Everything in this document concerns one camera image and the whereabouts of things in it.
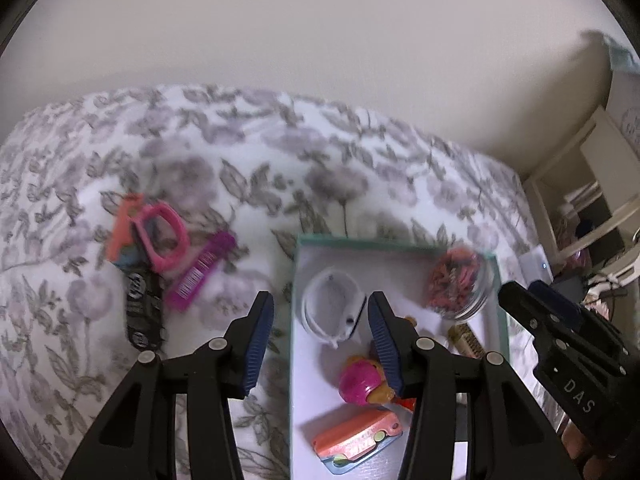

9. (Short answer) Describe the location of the gold patterned box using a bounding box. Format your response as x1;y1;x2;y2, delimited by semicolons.
447;322;486;360

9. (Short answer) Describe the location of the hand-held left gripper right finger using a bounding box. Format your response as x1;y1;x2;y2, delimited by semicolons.
367;291;573;480

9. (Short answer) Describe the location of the purple plastic bar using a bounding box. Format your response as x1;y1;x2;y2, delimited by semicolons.
165;231;237;312

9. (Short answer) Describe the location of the white shelf unit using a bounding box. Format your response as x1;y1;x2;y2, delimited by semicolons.
522;105;640;281

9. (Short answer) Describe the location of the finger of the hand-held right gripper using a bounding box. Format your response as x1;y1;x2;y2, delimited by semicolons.
497;281;557;357
527;280;586;327

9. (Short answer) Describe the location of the white device with light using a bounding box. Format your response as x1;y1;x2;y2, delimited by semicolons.
517;245;555;286

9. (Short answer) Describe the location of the person's right hand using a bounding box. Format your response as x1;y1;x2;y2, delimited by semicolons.
560;422;640;480

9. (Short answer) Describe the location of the blue toy car orange roof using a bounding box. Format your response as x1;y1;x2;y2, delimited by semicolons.
107;194;151;268
312;406;404;476

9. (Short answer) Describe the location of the pink toy figure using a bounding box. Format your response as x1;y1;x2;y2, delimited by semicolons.
339;316;418;406

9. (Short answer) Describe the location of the clear round bead jar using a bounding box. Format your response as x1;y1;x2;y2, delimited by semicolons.
425;246;496;322

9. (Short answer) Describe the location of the white smart watch band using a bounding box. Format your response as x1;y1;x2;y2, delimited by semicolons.
301;267;368;347

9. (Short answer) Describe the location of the black toy car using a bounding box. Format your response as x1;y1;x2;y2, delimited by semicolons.
124;265;167;351

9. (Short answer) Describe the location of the teal cardboard box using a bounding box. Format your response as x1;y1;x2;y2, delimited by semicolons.
289;232;511;480

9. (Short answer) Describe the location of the floral blanket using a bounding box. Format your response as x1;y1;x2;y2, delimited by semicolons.
0;85;556;480

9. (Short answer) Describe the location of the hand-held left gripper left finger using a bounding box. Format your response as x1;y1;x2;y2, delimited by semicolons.
60;291;276;480

